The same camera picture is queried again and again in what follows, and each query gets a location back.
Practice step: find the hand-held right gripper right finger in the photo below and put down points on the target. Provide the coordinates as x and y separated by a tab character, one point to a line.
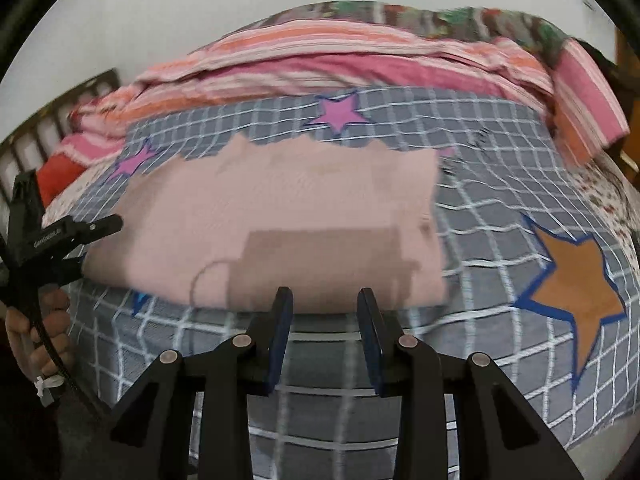
372	340

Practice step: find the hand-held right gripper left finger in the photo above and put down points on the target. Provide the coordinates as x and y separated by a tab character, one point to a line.
279	340

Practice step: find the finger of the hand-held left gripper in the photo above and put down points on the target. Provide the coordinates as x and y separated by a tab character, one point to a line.
95	226
67	267

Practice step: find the pink knit sweater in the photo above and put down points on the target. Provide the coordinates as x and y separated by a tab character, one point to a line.
275	200

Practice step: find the person's left hand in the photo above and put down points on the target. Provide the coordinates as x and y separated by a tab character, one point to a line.
47	320

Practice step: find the red pillow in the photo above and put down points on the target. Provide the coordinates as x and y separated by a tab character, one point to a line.
60	177

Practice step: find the grey checked star blanket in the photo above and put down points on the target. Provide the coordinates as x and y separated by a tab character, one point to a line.
475	240

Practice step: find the pink orange striped quilt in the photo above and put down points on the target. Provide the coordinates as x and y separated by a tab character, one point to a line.
350	67

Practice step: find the floral bed sheet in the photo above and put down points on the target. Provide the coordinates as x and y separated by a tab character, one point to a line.
607	195

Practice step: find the floral patchwork quilt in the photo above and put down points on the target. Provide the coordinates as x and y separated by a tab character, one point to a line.
450	20

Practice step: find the brown wooden door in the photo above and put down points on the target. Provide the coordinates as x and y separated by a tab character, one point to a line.
629	75

